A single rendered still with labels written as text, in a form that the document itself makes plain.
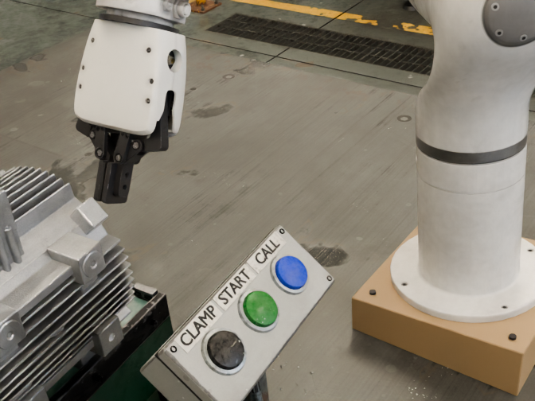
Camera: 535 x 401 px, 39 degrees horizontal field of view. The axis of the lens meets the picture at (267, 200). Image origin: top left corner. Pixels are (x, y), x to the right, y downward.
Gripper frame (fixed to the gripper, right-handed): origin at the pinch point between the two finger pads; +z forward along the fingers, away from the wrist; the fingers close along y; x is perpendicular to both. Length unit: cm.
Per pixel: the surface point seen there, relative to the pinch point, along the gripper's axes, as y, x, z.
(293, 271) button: -21.3, 1.2, 2.9
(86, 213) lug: -0.8, 4.0, 2.8
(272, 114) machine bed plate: 23, -71, -7
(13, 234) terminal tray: 0.7, 11.1, 4.7
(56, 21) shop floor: 281, -268, -30
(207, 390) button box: -21.4, 11.9, 10.5
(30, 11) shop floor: 308, -274, -33
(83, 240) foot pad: -2.2, 5.5, 4.9
